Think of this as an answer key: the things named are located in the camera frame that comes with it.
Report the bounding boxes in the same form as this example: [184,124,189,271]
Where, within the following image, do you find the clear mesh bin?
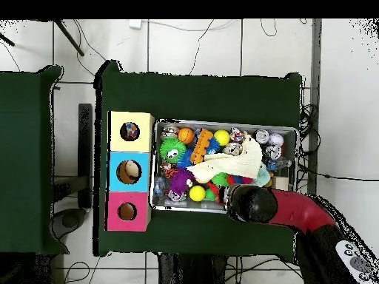
[149,118,300,214]

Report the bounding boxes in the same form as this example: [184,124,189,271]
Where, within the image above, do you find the black cable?
[298,164,379,182]

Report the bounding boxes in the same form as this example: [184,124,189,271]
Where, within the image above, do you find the dark green tablecloth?
[93,60,303,257]
[0,65,70,255]

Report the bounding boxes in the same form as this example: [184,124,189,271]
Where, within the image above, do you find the green spiky ball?
[158,137,187,163]

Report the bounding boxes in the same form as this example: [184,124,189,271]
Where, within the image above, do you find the black tripod leg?
[0,32,16,47]
[54,18,85,57]

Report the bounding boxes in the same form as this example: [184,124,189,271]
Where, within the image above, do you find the orange mini basketball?
[178,126,195,145]

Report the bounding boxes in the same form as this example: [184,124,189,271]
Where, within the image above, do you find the wooden box with three holes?
[104,110,155,232]

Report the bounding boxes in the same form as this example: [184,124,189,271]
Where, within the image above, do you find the purple spiky toy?
[169,168,195,195]

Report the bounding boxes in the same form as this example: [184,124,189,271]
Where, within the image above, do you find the orange plastic block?
[189,127,214,165]

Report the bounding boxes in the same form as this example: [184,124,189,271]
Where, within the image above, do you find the grey round floor stand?
[50,207,87,240]

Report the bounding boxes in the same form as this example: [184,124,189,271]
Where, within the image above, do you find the yellow plastic ball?
[213,129,231,146]
[189,185,207,203]

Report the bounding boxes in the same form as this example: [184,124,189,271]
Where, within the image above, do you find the cream waffle cloth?
[186,134,264,184]

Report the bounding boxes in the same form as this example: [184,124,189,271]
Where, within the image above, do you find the black upright panel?
[78,103,93,209]

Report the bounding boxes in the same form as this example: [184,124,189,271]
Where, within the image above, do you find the white baseball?
[266,132,284,147]

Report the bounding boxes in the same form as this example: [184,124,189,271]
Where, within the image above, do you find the polka dot cloth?
[120,121,141,141]

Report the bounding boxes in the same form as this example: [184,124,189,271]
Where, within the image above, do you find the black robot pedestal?
[156,252,230,284]

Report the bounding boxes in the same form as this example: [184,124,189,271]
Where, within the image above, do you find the blue spiky ball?
[176,137,221,170]

